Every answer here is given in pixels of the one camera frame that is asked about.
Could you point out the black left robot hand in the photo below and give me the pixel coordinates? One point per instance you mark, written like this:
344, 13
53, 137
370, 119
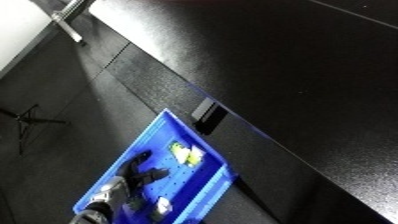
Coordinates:
139, 171

